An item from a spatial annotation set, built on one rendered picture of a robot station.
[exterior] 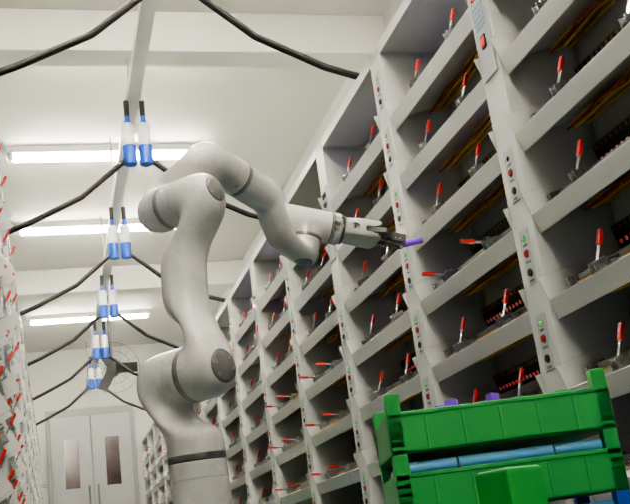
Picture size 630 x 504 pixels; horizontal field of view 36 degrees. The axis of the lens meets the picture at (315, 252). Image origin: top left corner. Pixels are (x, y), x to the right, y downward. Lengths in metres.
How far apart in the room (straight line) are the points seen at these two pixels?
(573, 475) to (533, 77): 1.18
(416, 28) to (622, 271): 1.29
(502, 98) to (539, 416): 1.08
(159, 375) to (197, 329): 0.13
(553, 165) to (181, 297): 0.86
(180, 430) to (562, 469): 0.92
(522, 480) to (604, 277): 1.53
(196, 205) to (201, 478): 0.57
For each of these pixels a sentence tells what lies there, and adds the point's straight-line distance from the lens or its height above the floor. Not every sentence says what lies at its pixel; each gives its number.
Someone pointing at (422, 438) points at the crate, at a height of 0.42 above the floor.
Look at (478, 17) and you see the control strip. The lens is 2.38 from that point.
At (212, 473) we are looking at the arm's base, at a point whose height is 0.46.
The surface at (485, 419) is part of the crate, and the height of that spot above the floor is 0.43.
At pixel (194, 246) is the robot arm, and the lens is 2.09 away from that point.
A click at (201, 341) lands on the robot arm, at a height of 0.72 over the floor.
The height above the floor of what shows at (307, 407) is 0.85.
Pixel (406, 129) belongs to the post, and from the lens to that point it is 2.94.
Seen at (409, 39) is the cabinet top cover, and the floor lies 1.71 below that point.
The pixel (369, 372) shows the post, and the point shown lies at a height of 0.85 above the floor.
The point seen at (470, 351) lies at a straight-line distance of 2.48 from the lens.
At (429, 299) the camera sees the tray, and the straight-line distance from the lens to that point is 2.70.
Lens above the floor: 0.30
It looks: 17 degrees up
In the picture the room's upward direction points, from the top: 8 degrees counter-clockwise
